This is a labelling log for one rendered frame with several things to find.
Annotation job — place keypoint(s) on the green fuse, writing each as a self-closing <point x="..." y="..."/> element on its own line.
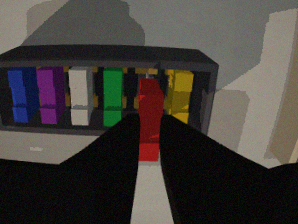
<point x="112" y="84"/>

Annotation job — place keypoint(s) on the yellow fuse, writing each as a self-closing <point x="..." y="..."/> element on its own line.
<point x="180" y="86"/>

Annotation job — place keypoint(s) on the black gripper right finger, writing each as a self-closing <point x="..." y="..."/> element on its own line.
<point x="207" y="183"/>

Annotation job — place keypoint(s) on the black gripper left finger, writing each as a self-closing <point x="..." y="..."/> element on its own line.
<point x="95" y="186"/>

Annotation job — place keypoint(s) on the beige shallow tray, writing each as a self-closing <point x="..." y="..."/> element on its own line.
<point x="285" y="140"/>

